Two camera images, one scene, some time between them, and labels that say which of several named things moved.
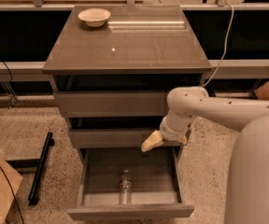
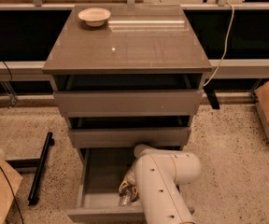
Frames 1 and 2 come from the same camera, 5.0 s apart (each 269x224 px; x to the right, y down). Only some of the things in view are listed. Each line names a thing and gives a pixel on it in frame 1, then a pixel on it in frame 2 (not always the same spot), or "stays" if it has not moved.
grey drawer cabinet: [112, 81] stays
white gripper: [171, 133] → [131, 174]
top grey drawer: [113, 104] stays
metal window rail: [220, 69] stays
